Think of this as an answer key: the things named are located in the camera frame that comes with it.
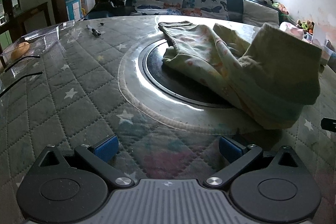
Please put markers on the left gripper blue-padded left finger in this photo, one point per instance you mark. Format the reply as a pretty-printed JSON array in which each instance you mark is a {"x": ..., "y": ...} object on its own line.
[{"x": 70, "y": 186}]

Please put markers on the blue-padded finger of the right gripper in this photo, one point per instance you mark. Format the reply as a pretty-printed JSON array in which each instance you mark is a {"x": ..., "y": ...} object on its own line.
[{"x": 328, "y": 124}]

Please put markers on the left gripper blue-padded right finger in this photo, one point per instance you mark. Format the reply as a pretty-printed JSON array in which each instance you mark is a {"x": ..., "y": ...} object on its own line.
[{"x": 266, "y": 186}]

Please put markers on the patterned children's fleece jacket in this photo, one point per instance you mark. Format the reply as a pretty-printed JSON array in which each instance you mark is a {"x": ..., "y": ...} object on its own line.
[{"x": 270, "y": 78}]

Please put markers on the grey quilted star table cover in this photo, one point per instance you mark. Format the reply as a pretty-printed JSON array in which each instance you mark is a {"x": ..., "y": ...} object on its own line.
[{"x": 92, "y": 87}]

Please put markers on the clear safety glasses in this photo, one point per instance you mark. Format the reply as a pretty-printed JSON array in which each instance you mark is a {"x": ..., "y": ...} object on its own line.
[{"x": 16, "y": 72}]

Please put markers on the grey white cushion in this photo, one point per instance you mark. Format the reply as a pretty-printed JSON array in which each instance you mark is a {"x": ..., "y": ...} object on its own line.
[{"x": 255, "y": 14}]

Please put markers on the black round table hotplate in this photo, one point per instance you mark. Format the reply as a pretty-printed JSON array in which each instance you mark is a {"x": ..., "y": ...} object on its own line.
[{"x": 173, "y": 83}]

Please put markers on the clear plastic food tray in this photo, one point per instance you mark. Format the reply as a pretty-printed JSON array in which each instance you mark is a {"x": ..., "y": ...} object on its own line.
[{"x": 39, "y": 40}]

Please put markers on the bread roll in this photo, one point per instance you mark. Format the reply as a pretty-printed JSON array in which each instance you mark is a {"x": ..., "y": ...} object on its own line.
[{"x": 20, "y": 50}]

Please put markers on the black marker pen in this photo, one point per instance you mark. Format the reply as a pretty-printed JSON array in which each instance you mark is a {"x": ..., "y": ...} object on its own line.
[{"x": 94, "y": 31}]

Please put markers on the butterfly print pillow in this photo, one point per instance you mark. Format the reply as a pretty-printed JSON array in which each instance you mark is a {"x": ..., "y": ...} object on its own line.
[{"x": 216, "y": 9}]

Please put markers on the dark wooden shelf cabinet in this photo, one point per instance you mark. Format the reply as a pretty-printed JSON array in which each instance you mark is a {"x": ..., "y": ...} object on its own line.
[{"x": 15, "y": 22}]

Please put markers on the blue white cabinet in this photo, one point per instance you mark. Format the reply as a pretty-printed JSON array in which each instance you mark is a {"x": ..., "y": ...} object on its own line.
[{"x": 73, "y": 8}]

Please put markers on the black bag on sofa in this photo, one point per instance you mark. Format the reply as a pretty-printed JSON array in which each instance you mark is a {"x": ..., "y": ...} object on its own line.
[{"x": 111, "y": 8}]

